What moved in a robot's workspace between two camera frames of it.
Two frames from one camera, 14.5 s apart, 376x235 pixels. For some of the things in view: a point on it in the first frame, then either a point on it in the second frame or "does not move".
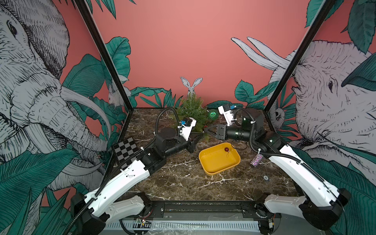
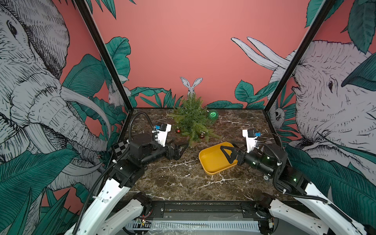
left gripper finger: [197, 138] -> [181, 149]
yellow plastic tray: [216, 159] does not move
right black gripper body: [223, 133] -> [243, 153]
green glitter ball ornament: [213, 114] does not move
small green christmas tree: [192, 107] does not move
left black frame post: [103, 48] does not move
